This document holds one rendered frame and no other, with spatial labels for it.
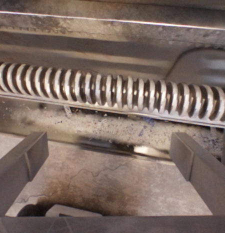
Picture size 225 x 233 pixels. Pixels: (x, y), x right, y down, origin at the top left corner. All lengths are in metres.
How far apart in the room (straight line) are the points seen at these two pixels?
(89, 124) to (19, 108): 0.24
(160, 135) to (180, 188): 0.52
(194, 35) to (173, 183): 0.84
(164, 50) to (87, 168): 0.80
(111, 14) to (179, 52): 0.12
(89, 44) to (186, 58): 0.14
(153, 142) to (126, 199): 0.52
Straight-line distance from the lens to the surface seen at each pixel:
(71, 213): 0.91
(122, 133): 0.51
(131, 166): 0.92
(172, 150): 0.17
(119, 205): 0.98
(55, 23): 0.21
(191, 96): 0.20
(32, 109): 0.60
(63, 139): 0.54
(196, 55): 0.26
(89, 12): 0.19
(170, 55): 0.27
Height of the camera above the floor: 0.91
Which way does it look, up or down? 81 degrees down
